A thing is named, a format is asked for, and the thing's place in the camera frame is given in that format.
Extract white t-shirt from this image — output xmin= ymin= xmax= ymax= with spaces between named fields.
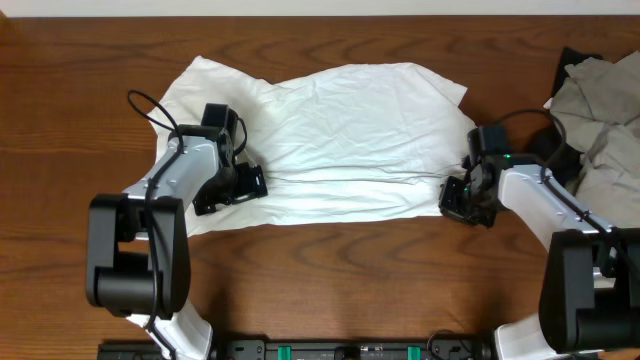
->
xmin=151 ymin=57 xmax=474 ymax=235

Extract grey crumpled garment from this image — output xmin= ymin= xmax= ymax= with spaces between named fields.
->
xmin=547 ymin=51 xmax=639 ymax=228

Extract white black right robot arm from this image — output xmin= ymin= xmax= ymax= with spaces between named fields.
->
xmin=439 ymin=126 xmax=639 ymax=359

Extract black crumpled garment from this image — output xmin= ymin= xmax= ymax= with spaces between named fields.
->
xmin=526 ymin=47 xmax=603 ymax=186

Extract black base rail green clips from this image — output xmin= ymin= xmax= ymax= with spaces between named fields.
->
xmin=97 ymin=338 xmax=501 ymax=360

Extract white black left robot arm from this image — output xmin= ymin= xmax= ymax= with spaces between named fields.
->
xmin=86 ymin=103 xmax=268 ymax=359

